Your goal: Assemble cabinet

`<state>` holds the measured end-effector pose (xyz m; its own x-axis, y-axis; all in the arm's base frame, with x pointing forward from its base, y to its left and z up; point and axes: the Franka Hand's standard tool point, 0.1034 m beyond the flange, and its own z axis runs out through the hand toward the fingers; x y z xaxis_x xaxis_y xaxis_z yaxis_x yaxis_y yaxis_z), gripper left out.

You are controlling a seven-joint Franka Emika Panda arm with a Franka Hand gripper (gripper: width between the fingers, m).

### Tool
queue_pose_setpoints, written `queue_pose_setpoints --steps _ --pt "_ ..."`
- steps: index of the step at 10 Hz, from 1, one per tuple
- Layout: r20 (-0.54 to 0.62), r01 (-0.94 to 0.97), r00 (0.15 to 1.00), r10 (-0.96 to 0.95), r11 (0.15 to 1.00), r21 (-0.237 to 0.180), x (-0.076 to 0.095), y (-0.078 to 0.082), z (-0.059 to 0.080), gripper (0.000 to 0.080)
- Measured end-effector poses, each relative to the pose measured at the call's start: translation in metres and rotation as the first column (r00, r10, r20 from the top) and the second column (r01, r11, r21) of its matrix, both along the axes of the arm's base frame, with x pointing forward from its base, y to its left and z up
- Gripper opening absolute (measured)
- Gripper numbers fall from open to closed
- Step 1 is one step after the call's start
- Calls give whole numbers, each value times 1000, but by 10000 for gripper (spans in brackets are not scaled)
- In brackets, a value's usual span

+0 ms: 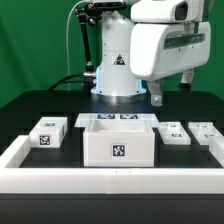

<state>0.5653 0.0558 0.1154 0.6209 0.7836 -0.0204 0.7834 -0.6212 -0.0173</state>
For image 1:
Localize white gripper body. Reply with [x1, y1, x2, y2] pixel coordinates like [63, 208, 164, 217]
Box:
[130, 22, 211, 81]

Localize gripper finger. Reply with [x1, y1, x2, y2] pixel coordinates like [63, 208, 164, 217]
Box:
[147, 80, 163, 106]
[179, 68, 196, 95]

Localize white cabinet door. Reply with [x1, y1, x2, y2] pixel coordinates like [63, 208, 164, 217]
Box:
[158, 122, 191, 145]
[188, 122, 221, 145]

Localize white cabinet body box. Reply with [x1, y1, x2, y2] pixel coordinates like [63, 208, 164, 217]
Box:
[83, 120, 155, 167]

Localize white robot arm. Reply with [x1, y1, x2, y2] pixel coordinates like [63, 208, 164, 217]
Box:
[88, 0, 211, 106]

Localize white cabinet top block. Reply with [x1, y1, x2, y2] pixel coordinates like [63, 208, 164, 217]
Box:
[29, 117, 68, 148]

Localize white base tag plate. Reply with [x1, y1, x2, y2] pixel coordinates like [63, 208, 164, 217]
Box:
[74, 113, 159, 128]

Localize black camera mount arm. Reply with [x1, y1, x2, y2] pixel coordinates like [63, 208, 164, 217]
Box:
[74, 2, 101, 92]

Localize black and grey cables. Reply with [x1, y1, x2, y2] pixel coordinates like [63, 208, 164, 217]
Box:
[48, 0, 98, 92]

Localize white obstacle fence frame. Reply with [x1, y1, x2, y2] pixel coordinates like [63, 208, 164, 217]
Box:
[0, 135, 224, 194]

